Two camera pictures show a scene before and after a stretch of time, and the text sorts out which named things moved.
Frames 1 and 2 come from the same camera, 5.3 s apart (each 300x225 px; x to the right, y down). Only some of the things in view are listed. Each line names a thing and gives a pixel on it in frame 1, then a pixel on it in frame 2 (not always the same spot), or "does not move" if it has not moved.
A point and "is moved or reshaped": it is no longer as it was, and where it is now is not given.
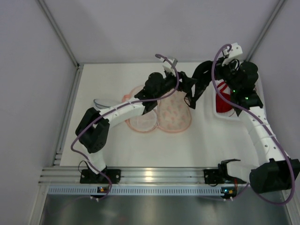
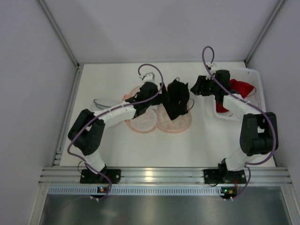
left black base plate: x=88 y=176 does not move
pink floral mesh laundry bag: x=171 y=113 does not move
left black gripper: x=179 y=79 -> x=170 y=99
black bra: x=202 y=72 is moved or reshaped
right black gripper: x=208 y=71 -> x=203 y=85
